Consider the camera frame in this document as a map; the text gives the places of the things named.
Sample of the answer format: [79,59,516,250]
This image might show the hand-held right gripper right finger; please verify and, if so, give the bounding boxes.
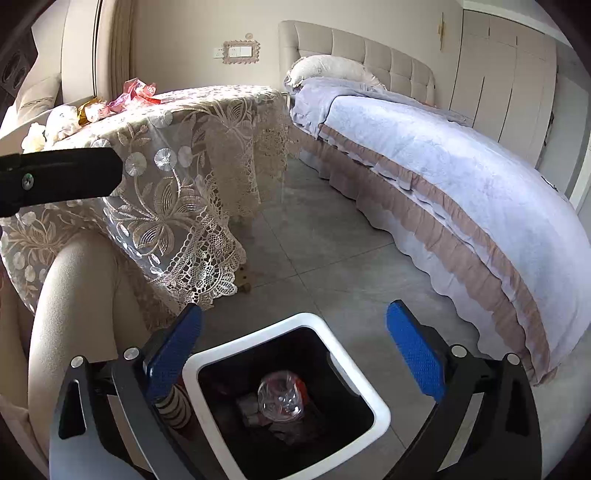
[385,300,543,480]

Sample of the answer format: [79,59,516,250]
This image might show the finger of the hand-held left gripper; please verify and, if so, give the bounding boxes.
[0,147,124,217]

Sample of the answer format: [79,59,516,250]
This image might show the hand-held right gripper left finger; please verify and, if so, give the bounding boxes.
[48,304,218,480]

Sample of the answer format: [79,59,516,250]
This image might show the gold wrapper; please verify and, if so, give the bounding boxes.
[76,98,109,126]

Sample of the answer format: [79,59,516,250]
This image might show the pink wrapper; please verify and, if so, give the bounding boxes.
[107,95,139,115]
[124,78,162,104]

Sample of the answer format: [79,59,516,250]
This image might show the white bin with black liner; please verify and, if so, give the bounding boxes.
[182,312,392,480]

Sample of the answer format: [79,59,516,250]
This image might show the striped sock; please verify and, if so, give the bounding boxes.
[157,385,190,428]

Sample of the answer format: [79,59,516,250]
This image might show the beige cushion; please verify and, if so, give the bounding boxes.
[0,71,63,139]

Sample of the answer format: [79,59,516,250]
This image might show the beige chair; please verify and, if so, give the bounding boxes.
[28,231,185,480]

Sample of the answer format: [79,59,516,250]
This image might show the beige lace tablecloth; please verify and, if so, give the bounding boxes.
[0,85,301,324]

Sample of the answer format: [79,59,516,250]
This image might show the clear plastic bottle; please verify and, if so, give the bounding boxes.
[257,370,309,423]

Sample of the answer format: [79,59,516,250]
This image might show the bed with lavender cover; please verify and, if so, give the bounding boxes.
[295,85,587,386]

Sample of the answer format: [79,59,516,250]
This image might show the lavender quilt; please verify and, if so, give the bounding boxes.
[285,78,342,139]

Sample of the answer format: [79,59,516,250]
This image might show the white ruffled pillow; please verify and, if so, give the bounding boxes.
[284,55,386,90]

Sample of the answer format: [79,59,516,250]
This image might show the beige wardrobe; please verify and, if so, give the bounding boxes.
[450,8,561,167]

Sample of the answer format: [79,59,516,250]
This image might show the beige upholstered headboard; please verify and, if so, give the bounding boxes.
[278,20,438,109]

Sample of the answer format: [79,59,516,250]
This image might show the framed wall switch plate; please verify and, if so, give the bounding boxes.
[223,41,260,64]

